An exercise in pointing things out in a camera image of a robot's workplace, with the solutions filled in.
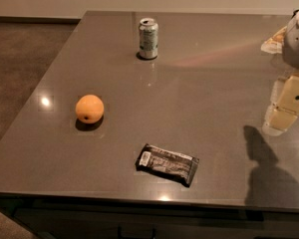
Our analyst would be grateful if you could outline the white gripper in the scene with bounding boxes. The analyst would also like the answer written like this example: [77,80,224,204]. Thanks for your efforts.
[262,10,299,136]

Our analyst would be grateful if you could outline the black rxbar chocolate wrapper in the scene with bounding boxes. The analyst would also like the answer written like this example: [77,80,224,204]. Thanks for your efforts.
[136,144,199,187]

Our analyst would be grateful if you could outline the yellow white snack packet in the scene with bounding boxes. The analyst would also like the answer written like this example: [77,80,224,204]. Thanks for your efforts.
[260,27,287,54]

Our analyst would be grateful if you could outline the silver green soda can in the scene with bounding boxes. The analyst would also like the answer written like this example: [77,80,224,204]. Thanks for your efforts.
[139,18,158,60]

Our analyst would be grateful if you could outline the orange fruit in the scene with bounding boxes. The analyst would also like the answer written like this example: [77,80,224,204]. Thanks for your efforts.
[76,95,105,123]

